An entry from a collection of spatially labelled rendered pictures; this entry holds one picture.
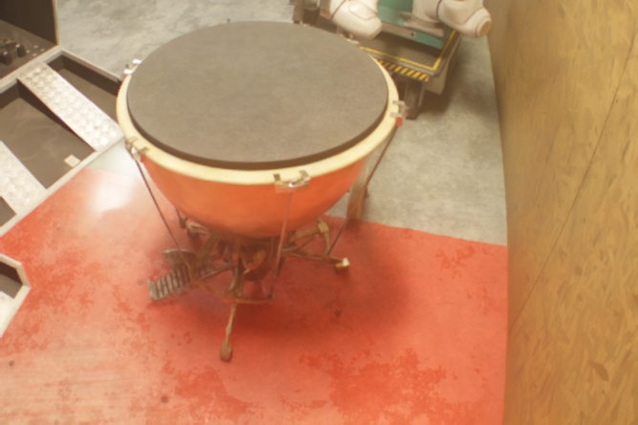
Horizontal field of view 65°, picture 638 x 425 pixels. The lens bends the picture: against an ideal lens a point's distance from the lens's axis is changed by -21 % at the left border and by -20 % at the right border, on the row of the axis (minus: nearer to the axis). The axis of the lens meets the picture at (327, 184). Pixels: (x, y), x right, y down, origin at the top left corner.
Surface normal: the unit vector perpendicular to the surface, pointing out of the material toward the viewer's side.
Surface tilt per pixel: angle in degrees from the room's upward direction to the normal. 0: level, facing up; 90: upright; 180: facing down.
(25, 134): 1
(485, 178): 0
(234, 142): 0
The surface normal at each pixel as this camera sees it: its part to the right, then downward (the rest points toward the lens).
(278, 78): 0.08, -0.75
